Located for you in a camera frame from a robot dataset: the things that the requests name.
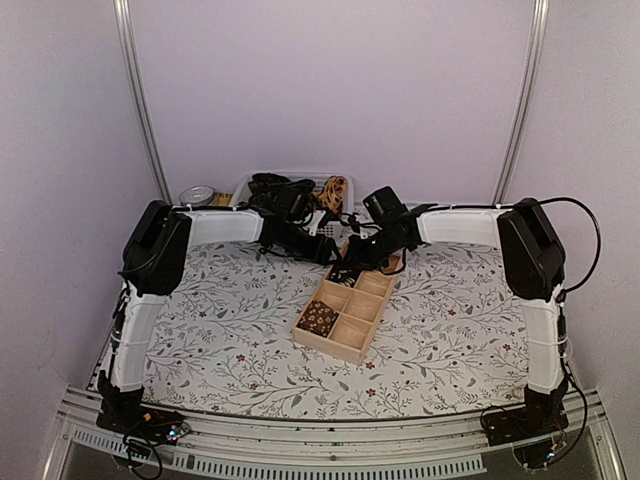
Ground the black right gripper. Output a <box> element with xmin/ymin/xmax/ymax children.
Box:
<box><xmin>343</xmin><ymin>226</ymin><xmax>407</xmax><ymax>270</ymax></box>

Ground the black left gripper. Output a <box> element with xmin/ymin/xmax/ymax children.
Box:
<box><xmin>274</xmin><ymin>223</ymin><xmax>343</xmax><ymax>266</ymax></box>

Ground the white plastic basket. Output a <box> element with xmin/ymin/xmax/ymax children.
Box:
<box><xmin>230</xmin><ymin>171</ymin><xmax>354</xmax><ymax>240</ymax></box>

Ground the black white floral tie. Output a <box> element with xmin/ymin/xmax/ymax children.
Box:
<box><xmin>328</xmin><ymin>269</ymin><xmax>362</xmax><ymax>288</ymax></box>

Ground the wooden divided box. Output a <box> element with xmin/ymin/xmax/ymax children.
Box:
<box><xmin>292</xmin><ymin>254</ymin><xmax>404</xmax><ymax>365</ymax></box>

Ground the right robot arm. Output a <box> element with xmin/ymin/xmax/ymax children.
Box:
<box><xmin>342</xmin><ymin>186</ymin><xmax>587</xmax><ymax>445</ymax></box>

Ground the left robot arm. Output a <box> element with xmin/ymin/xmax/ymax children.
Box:
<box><xmin>97</xmin><ymin>200</ymin><xmax>342</xmax><ymax>434</ymax></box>

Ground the yellow beetle print tie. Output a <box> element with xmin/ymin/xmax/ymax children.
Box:
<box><xmin>316</xmin><ymin>176</ymin><xmax>349</xmax><ymax>216</ymax></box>

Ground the dark floral brown tie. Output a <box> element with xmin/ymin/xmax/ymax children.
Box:
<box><xmin>247</xmin><ymin>173</ymin><xmax>315</xmax><ymax>221</ymax></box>

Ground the rolled dark tie in box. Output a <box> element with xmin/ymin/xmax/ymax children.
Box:
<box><xmin>297</xmin><ymin>300</ymin><xmax>339</xmax><ymax>337</ymax></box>

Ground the woven bamboo mat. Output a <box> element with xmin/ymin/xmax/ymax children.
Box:
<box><xmin>212</xmin><ymin>192</ymin><xmax>233</xmax><ymax>207</ymax></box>

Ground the patterned ceramic bowl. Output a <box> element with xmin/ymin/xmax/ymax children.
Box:
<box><xmin>179</xmin><ymin>185</ymin><xmax>216</xmax><ymax>206</ymax></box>

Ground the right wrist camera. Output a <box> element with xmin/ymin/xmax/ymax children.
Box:
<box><xmin>339</xmin><ymin>212</ymin><xmax>381</xmax><ymax>239</ymax></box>

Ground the front aluminium rail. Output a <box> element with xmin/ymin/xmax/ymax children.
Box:
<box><xmin>43</xmin><ymin>388</ymin><xmax>626</xmax><ymax>479</ymax></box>

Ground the right aluminium frame post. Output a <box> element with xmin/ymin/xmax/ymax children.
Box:
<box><xmin>491</xmin><ymin>0</ymin><xmax>549</xmax><ymax>204</ymax></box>

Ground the aluminium frame post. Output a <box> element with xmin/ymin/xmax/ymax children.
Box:
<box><xmin>491</xmin><ymin>0</ymin><xmax>549</xmax><ymax>204</ymax></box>
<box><xmin>113</xmin><ymin>0</ymin><xmax>173</xmax><ymax>204</ymax></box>

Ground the left aluminium frame post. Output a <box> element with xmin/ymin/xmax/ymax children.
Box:
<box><xmin>113</xmin><ymin>0</ymin><xmax>173</xmax><ymax>204</ymax></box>

